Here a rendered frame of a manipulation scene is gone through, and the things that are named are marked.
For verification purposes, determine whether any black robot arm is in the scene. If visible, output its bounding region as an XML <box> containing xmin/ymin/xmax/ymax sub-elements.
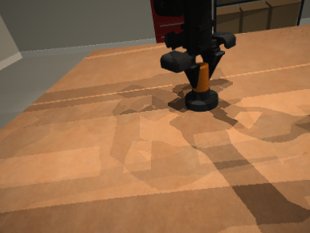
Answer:
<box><xmin>153</xmin><ymin>0</ymin><xmax>212</xmax><ymax>50</ymax></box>

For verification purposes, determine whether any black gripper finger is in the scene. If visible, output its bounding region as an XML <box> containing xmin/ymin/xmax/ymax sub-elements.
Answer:
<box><xmin>200</xmin><ymin>51</ymin><xmax>225</xmax><ymax>80</ymax></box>
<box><xmin>184</xmin><ymin>63</ymin><xmax>200</xmax><ymax>88</ymax></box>

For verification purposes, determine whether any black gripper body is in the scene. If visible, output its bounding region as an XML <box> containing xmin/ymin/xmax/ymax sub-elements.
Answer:
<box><xmin>160</xmin><ymin>15</ymin><xmax>236</xmax><ymax>73</ymax></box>

